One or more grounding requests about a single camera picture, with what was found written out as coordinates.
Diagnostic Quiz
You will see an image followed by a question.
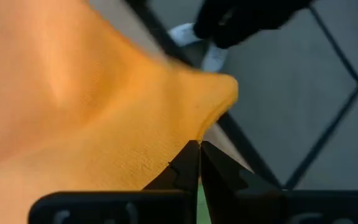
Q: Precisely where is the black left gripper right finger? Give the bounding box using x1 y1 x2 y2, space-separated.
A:
200 141 284 224

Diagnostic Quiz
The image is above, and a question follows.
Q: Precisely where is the orange microfiber towel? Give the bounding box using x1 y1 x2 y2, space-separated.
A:
0 0 239 224

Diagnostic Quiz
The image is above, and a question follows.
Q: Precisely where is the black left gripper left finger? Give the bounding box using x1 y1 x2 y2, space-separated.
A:
143 139 201 192

